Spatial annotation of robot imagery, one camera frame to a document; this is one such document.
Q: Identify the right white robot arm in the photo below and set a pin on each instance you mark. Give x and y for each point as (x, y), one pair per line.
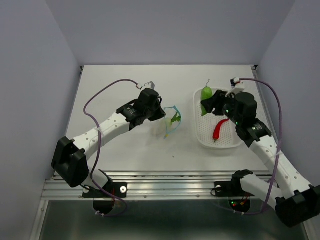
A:
(294, 199)

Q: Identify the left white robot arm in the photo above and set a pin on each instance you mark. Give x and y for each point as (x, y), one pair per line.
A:
(71, 155)

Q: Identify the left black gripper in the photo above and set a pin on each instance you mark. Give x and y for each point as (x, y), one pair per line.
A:
(160, 114)

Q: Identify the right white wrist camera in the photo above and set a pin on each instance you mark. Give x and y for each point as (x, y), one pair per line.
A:
(237, 86)

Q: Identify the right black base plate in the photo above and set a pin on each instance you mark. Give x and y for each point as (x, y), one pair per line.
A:
(222, 189)

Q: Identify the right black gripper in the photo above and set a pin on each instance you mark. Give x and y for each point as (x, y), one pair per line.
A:
(216, 101)

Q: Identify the white toy radish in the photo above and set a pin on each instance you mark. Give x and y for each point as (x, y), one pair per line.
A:
(168, 125)

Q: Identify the white perforated plastic basket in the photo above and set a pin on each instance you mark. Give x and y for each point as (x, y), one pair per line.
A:
(204, 127)

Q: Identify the red toy chili pepper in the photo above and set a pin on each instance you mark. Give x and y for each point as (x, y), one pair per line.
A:
(216, 132)

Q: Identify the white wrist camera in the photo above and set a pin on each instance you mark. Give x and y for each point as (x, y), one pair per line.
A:
(237, 86)
(148, 85)

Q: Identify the clear zip top bag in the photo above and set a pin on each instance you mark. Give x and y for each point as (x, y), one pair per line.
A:
(169, 111)

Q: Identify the aluminium frame rail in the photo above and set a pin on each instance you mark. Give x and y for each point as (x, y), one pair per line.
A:
(147, 185)

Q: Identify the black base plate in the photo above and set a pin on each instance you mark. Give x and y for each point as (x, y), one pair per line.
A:
(222, 189)
(118, 189)

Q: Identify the green toy pepper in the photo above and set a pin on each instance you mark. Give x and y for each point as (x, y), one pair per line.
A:
(206, 93)

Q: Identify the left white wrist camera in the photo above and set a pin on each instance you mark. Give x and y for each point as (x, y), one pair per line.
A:
(148, 85)

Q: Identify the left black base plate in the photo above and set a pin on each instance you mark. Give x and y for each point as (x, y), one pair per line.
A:
(118, 189)

